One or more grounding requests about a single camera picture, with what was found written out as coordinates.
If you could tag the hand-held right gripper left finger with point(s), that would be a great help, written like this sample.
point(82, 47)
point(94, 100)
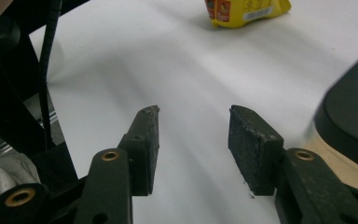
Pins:
point(144, 149)

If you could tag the clear jar with black lid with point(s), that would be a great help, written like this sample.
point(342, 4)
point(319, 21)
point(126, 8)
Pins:
point(348, 118)

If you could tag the green and yellow spout pouch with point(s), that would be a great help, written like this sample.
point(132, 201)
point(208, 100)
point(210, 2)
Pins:
point(245, 12)

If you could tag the metal floor rail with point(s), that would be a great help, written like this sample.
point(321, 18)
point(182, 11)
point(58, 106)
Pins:
point(0, 148)

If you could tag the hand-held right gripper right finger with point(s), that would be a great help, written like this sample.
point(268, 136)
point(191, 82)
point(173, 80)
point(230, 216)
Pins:
point(254, 149)

